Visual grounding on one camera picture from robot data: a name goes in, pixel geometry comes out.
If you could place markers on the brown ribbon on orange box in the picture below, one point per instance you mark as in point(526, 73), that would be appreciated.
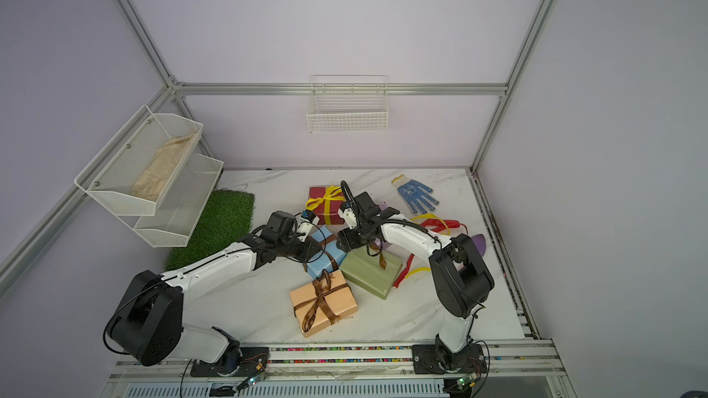
point(321, 298)

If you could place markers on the green artificial grass mat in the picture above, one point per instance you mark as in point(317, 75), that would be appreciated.
point(227, 216)

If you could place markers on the beige cloth in basket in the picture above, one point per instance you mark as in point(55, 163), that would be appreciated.
point(151, 183)

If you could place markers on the brown ribbon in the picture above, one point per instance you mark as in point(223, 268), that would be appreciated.
point(321, 298)
point(309, 247)

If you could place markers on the white mesh shelf basket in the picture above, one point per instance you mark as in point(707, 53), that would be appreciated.
point(175, 220)
point(109, 177)

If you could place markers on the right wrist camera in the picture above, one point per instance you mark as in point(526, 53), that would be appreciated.
point(346, 213)

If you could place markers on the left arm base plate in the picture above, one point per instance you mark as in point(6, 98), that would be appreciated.
point(237, 360)

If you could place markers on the aluminium front rail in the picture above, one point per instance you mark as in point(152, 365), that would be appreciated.
point(517, 368)

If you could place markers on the yellow ribbon on red box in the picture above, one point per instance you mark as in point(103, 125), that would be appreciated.
point(326, 202)

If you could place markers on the lower white mesh shelf basket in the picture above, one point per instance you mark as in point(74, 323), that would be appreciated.
point(175, 220)

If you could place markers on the blue gift box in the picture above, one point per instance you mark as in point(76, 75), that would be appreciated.
point(328, 257)

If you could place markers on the blue dotted work glove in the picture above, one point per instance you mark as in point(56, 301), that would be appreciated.
point(418, 196)

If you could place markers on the white wire wall basket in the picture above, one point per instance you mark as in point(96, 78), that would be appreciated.
point(343, 104)

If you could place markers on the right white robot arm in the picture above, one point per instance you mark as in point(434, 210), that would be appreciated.
point(461, 278)

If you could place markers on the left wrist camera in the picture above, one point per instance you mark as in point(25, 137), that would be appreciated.
point(307, 223)

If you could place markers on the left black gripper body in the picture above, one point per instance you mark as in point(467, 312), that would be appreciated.
point(295, 249)

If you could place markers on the upper white mesh shelf basket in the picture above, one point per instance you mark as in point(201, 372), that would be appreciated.
point(109, 177)

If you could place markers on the purple pink-handled spatula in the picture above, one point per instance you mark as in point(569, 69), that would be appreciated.
point(480, 244)

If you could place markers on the purple gift box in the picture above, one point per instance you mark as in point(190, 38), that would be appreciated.
point(380, 244)

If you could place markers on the orange gift box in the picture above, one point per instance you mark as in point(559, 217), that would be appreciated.
point(323, 303)

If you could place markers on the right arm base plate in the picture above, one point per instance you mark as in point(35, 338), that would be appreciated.
point(439, 359)

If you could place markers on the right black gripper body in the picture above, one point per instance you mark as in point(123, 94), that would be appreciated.
point(356, 238)

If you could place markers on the green gift box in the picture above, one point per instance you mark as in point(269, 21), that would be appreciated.
point(375, 274)

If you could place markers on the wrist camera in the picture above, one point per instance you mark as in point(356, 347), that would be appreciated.
point(346, 213)
point(307, 223)

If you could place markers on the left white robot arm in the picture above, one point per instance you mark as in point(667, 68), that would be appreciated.
point(148, 323)

